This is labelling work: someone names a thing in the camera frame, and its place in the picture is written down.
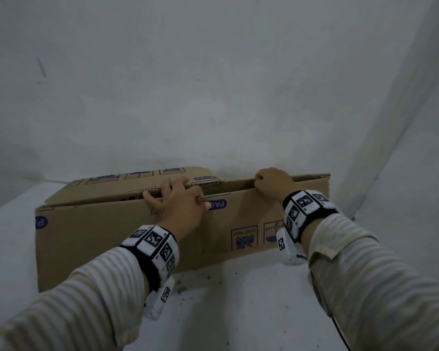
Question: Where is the person's left hand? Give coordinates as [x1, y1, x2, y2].
[143, 176, 213, 241]

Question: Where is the person's right hand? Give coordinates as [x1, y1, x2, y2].
[254, 167, 298, 209]

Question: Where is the brown cardboard box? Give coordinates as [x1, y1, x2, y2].
[35, 166, 331, 293]

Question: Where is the person's right forearm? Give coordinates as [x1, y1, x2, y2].
[307, 213, 439, 351]

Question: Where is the person's left forearm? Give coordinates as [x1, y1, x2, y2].
[0, 247, 148, 351]

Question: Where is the white marker wrist tracker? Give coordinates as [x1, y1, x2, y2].
[276, 190, 341, 267]
[119, 224, 179, 321]

